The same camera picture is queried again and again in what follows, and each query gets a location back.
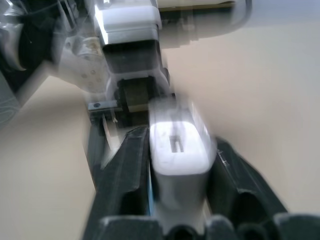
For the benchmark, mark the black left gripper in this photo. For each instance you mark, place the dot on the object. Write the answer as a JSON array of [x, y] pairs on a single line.
[[133, 96]]

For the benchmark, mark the white charger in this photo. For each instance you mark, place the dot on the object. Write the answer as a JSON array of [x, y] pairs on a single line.
[[178, 160]]

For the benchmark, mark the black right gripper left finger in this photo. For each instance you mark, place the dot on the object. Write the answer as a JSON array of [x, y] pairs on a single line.
[[120, 175]]

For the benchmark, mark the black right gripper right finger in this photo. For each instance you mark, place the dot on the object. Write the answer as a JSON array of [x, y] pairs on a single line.
[[235, 175]]

